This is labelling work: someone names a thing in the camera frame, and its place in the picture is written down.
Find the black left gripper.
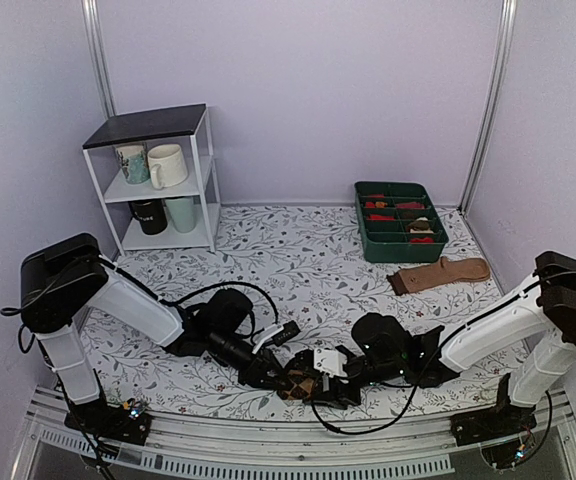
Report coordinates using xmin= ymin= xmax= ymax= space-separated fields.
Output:
xmin=208 ymin=330 xmax=292 ymax=393

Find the brown tan argyle sock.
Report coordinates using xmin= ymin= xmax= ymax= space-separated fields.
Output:
xmin=277 ymin=357 xmax=319 ymax=401

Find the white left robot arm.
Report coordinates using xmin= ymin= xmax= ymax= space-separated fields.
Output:
xmin=20 ymin=233 xmax=290 ymax=434

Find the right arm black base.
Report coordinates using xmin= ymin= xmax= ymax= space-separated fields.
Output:
xmin=450 ymin=374 xmax=537 ymax=446

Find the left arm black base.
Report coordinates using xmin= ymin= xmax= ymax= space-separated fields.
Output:
xmin=60 ymin=382 xmax=152 ymax=446

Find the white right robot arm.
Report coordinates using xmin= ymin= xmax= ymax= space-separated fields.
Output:
xmin=304 ymin=251 xmax=576 ymax=436

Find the floral patterned table mat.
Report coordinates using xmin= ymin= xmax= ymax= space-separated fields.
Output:
xmin=81 ymin=206 xmax=528 ymax=427

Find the plain brown sock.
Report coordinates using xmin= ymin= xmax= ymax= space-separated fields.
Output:
xmin=387 ymin=256 xmax=491 ymax=296

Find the red rolled sock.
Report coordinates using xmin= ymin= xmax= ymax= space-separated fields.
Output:
xmin=365 ymin=214 xmax=397 ymax=222

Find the green divided organizer tray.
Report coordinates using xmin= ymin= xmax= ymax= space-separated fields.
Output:
xmin=354 ymin=181 xmax=448 ymax=264

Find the mint green cup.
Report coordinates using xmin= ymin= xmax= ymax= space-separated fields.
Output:
xmin=165 ymin=197 xmax=196 ymax=234

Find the brown cream rolled sock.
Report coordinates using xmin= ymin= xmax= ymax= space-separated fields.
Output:
xmin=405 ymin=217 xmax=435 ymax=234

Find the black mug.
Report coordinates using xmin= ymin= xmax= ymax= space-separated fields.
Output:
xmin=129 ymin=199 xmax=168 ymax=235

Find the white shelf black top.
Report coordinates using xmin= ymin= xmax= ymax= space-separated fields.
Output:
xmin=82 ymin=104 xmax=221 ymax=255

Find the cream white mug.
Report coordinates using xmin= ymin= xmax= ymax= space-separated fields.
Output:
xmin=147 ymin=144 xmax=188 ymax=190

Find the teal patterned mug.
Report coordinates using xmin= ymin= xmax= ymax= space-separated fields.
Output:
xmin=115 ymin=143 xmax=150 ymax=185

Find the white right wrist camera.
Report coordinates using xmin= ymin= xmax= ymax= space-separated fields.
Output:
xmin=313 ymin=348 xmax=348 ymax=378

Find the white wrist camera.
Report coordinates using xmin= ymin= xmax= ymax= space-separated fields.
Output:
xmin=252 ymin=321 xmax=301 ymax=355
xmin=313 ymin=348 xmax=348 ymax=378

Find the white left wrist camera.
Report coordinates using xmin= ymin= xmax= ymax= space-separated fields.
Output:
xmin=252 ymin=321 xmax=301 ymax=355

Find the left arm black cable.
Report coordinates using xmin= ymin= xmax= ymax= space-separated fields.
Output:
xmin=167 ymin=282 xmax=280 ymax=346

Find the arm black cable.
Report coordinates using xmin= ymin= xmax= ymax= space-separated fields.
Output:
xmin=167 ymin=282 xmax=280 ymax=346
xmin=310 ymin=269 xmax=576 ymax=435

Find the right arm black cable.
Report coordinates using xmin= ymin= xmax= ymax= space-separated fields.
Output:
xmin=310 ymin=269 xmax=576 ymax=435

